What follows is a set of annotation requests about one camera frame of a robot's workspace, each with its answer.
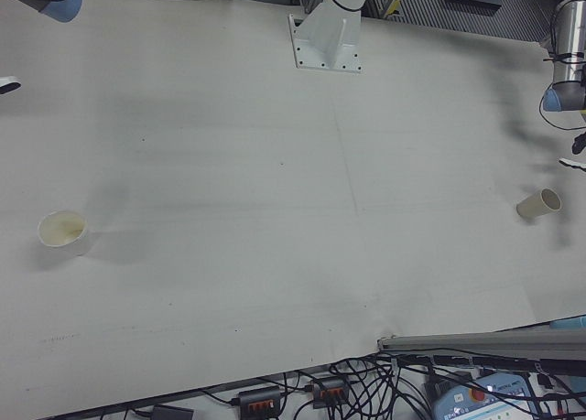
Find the light blue teach pendant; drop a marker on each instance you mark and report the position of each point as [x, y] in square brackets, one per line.
[494, 406]

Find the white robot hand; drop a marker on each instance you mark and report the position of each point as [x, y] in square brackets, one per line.
[8, 83]

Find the black power brick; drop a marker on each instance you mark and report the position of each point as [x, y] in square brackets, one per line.
[171, 413]

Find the white cylindrical plastic container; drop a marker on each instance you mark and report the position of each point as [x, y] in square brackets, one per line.
[533, 206]

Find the black orange power adapter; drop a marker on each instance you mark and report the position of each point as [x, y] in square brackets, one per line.
[258, 398]
[327, 389]

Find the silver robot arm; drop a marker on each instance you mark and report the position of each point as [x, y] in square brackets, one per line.
[570, 35]
[59, 3]

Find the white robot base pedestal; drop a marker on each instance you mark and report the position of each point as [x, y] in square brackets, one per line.
[327, 35]

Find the light blue plastic box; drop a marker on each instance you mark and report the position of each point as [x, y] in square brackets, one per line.
[570, 323]

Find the white paper cup stained inside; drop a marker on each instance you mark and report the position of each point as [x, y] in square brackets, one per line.
[64, 245]

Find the white grey robot hand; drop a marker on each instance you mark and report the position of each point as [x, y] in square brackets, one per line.
[580, 164]

